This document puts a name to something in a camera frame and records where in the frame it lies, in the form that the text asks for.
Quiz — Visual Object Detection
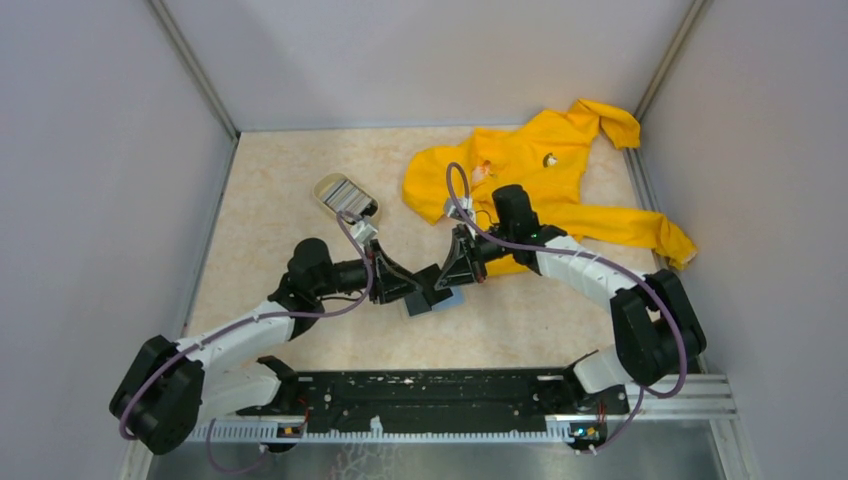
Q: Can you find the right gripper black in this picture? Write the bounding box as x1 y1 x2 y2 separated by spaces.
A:
433 223 514 291

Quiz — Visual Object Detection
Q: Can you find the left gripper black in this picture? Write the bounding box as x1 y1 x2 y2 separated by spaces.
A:
314 238 423 304

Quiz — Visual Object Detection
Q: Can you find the beige oval card tray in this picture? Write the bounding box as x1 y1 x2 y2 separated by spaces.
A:
312 172 381 220

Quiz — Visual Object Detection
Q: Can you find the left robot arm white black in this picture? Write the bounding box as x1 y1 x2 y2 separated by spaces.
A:
109 238 451 455

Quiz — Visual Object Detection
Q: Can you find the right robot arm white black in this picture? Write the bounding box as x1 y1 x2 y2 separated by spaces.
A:
435 185 707 412

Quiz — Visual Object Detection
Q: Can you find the stack of cards in tray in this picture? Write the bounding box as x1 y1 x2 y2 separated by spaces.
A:
319 179 377 215

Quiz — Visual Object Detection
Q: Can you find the yellow jacket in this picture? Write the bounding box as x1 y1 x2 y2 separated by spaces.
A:
402 99 698 270

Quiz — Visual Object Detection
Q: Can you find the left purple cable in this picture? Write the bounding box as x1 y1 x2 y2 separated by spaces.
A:
119 210 376 475

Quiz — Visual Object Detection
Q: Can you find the purple cable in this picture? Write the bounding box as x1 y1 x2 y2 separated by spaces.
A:
119 210 376 475
445 162 689 455

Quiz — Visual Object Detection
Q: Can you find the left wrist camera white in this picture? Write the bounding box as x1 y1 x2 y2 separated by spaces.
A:
350 217 378 246

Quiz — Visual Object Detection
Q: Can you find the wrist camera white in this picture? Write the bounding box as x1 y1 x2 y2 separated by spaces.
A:
443 196 476 223
350 217 378 246

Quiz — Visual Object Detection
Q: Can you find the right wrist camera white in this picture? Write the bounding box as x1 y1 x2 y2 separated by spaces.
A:
443 196 476 223

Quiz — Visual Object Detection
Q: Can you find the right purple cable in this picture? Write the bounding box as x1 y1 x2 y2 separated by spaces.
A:
445 162 689 455

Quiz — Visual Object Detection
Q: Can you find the aluminium front rail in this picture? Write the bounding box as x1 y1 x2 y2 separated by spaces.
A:
135 374 740 445

